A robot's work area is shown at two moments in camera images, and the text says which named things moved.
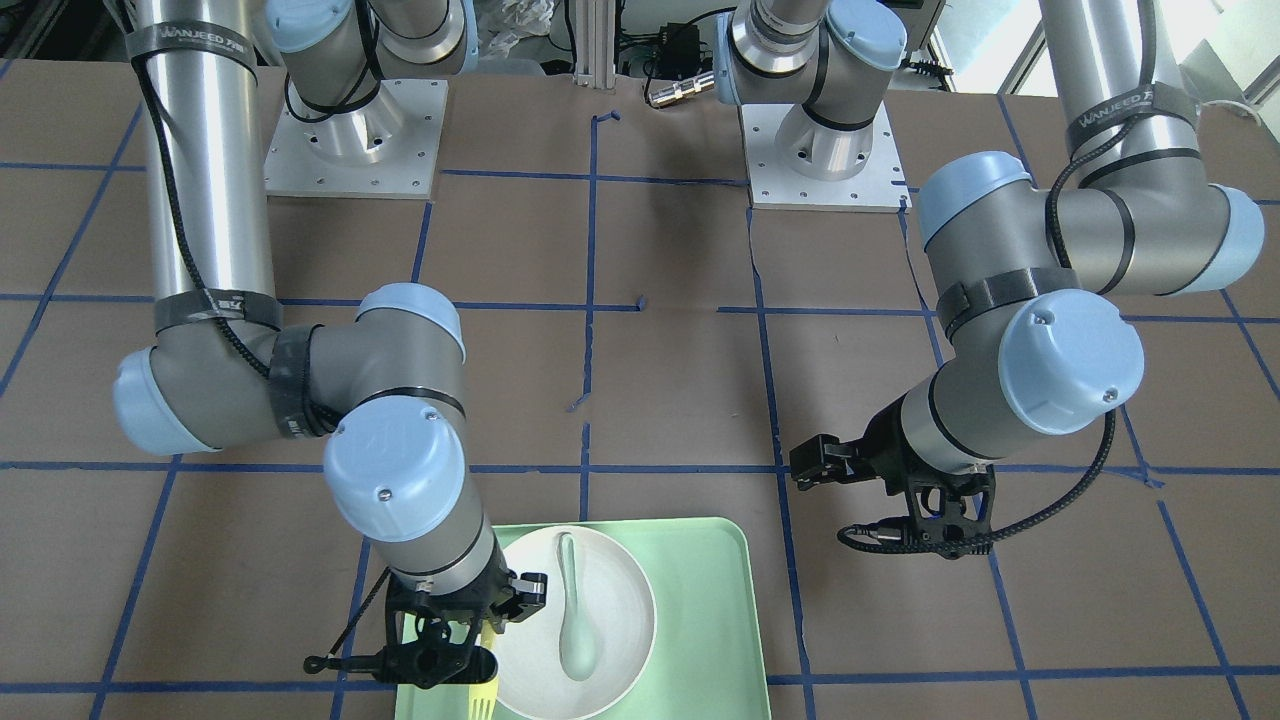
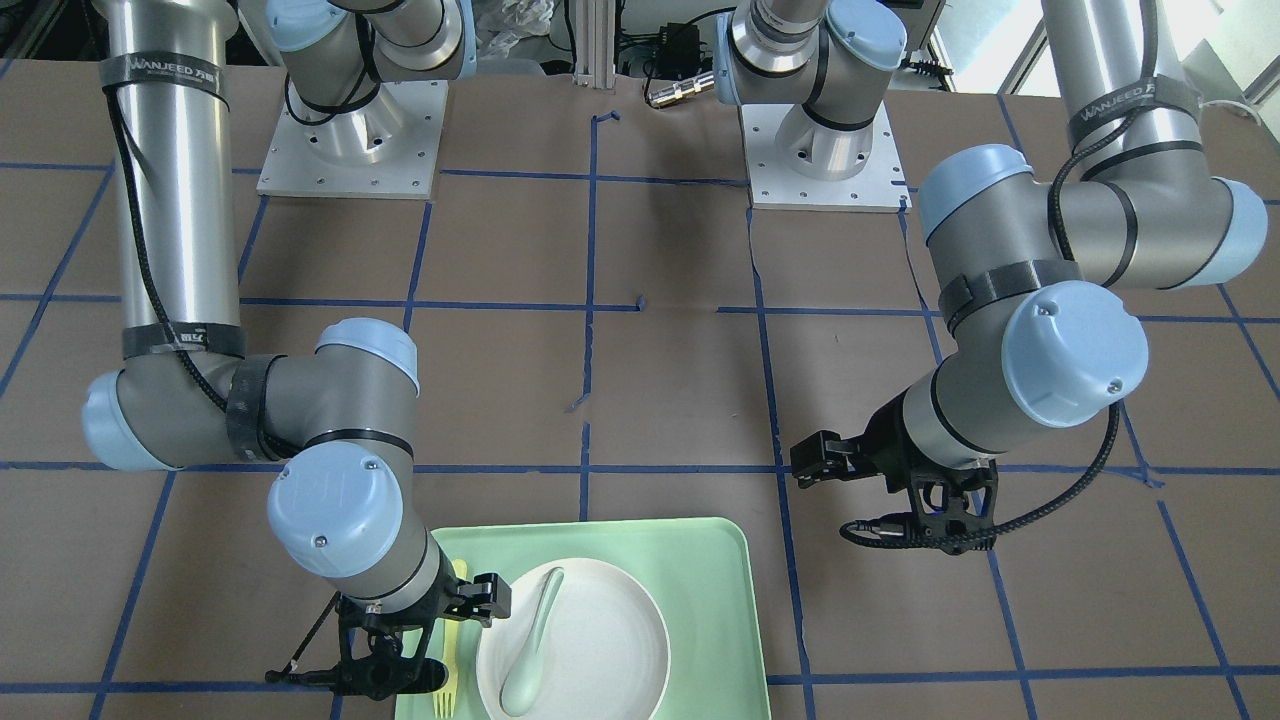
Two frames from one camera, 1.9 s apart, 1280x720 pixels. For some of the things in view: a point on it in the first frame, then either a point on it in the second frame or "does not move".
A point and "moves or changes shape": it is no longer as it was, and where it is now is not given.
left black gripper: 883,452 does not move
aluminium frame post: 595,44 does not move
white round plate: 585,652 moves or changes shape
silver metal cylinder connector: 683,89 does not move
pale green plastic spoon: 577,641 → 519,687
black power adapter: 679,44 does not move
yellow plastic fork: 482,697 → 446,698
